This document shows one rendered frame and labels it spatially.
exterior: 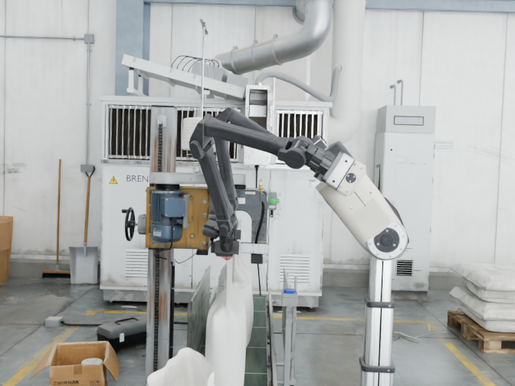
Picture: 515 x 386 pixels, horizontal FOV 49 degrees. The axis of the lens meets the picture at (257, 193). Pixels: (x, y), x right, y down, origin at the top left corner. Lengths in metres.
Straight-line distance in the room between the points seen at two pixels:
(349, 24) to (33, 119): 3.90
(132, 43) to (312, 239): 2.99
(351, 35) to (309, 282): 2.55
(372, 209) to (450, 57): 5.36
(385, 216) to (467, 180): 5.21
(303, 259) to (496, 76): 3.37
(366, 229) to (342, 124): 3.87
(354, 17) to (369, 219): 4.21
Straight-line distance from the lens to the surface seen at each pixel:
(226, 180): 2.63
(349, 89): 6.05
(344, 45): 6.12
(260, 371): 3.15
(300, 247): 5.71
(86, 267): 7.07
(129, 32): 6.80
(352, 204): 2.11
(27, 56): 7.59
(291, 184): 5.64
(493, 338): 5.12
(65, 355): 4.15
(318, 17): 5.28
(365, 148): 7.04
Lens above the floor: 1.48
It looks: 3 degrees down
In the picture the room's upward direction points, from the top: 2 degrees clockwise
